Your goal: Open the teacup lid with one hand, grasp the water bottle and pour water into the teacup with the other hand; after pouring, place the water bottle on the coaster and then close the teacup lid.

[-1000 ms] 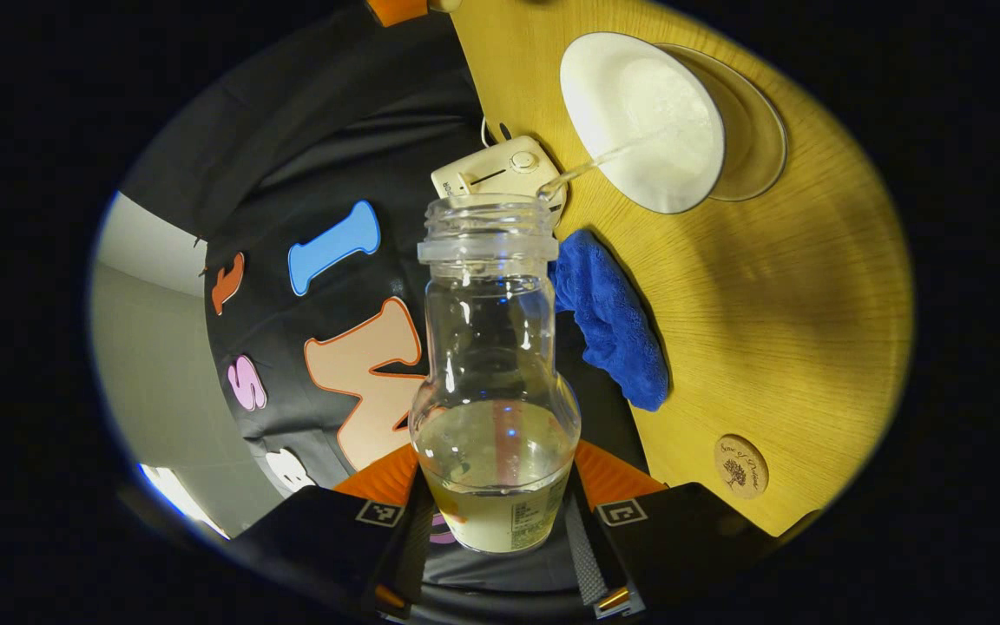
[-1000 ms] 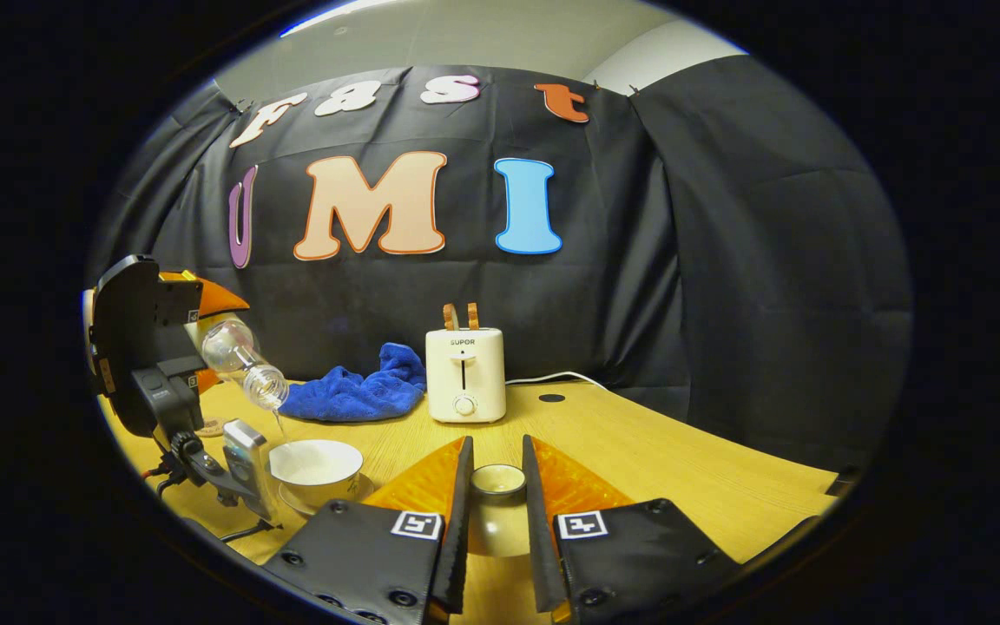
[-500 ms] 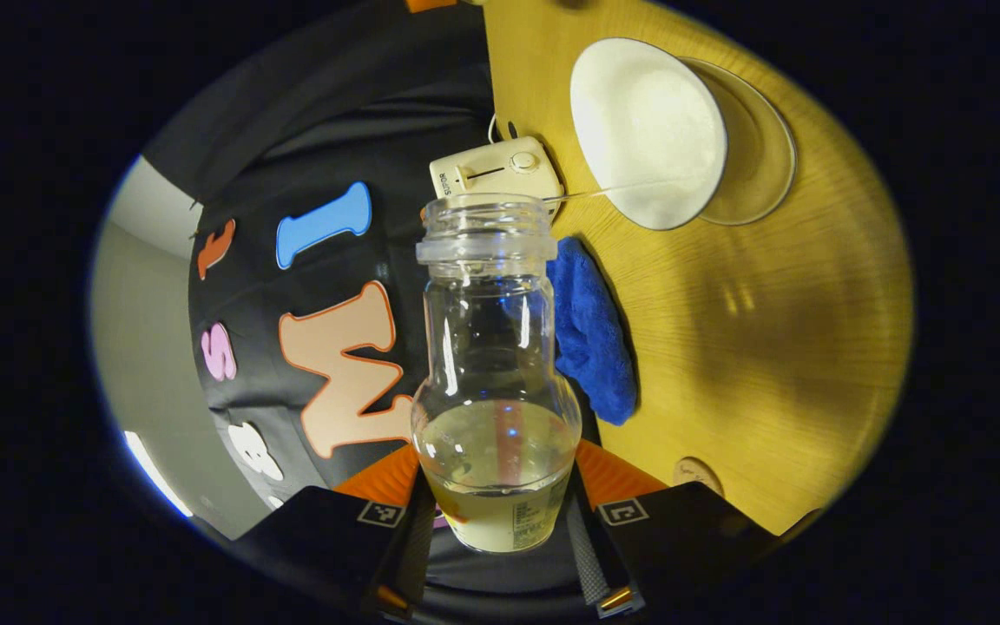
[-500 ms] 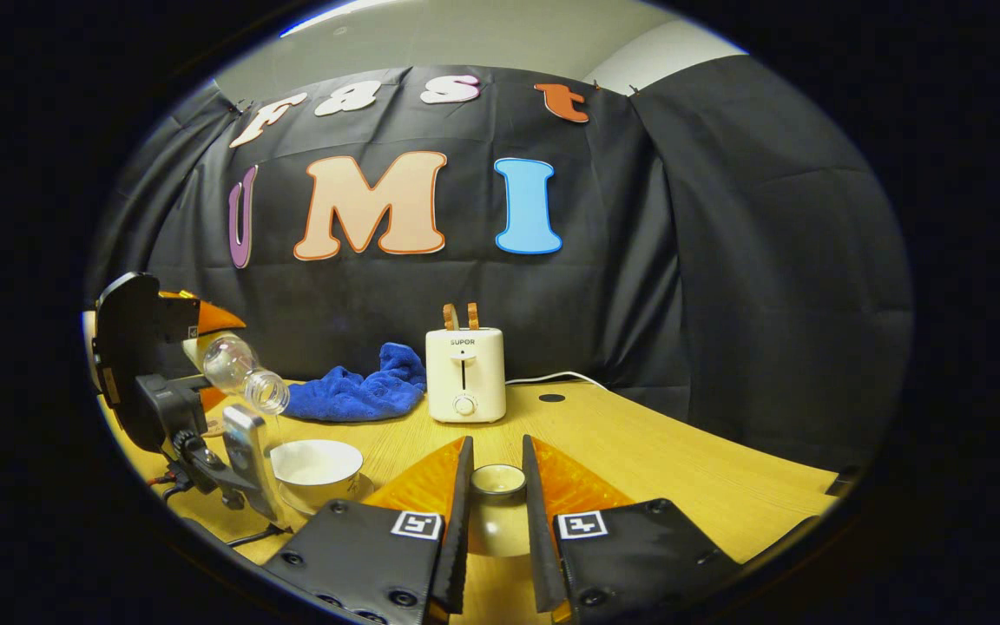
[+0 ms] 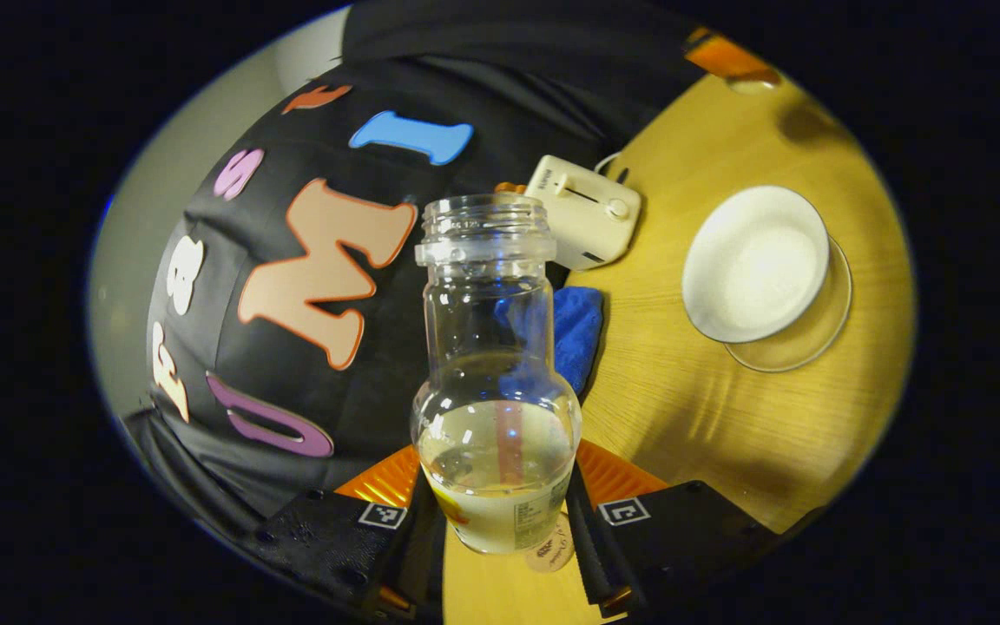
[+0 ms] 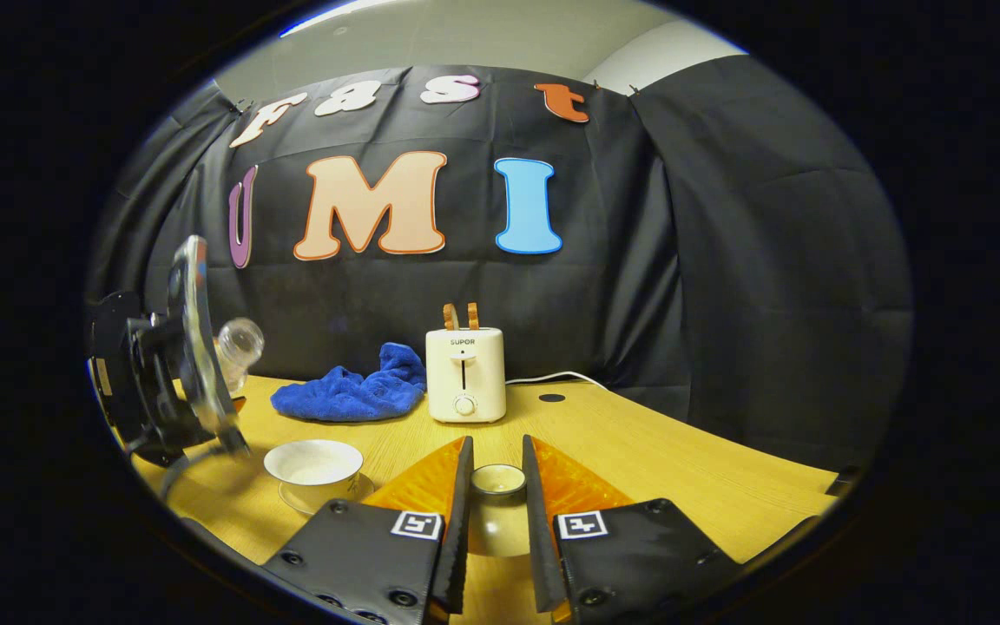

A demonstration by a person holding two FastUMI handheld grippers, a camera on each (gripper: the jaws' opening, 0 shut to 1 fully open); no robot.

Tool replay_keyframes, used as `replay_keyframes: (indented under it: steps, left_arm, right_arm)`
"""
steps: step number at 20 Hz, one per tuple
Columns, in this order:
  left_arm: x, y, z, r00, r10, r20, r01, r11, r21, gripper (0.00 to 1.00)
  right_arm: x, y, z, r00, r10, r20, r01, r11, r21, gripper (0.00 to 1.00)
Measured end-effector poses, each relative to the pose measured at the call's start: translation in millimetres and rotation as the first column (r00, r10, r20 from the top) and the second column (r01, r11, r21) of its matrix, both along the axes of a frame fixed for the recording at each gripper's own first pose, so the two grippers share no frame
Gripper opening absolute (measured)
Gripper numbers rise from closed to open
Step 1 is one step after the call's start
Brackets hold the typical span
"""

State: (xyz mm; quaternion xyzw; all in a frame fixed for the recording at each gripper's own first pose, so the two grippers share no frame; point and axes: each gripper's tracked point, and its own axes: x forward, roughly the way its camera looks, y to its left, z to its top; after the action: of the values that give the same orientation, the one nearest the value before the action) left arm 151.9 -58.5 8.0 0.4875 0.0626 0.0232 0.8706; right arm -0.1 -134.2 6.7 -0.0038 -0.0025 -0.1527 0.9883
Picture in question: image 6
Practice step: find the blue towel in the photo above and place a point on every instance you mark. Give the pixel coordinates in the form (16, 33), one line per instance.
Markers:
(344, 399)

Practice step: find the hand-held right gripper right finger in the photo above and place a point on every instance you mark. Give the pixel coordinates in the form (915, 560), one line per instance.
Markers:
(539, 555)

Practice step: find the white toaster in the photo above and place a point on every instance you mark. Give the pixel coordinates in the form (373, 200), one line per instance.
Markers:
(465, 373)

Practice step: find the clear glass water bottle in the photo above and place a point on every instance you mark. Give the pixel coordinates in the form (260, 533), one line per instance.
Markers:
(240, 343)

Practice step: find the cream ceramic saucer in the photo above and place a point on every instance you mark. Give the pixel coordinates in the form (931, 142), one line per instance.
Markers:
(318, 502)

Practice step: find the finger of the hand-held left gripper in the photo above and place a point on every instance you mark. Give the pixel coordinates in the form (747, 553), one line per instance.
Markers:
(196, 330)

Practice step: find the cream ceramic teacup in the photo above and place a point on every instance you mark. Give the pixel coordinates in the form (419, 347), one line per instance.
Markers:
(313, 462)

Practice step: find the toast slice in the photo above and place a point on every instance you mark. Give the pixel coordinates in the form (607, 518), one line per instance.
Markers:
(450, 317)
(473, 317)

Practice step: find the cream teacup lid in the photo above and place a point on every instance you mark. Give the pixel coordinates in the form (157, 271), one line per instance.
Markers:
(497, 521)

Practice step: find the black backdrop cloth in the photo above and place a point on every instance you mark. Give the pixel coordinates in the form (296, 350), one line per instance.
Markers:
(726, 260)

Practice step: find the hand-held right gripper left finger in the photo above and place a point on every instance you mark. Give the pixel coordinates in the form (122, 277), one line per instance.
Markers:
(458, 538)

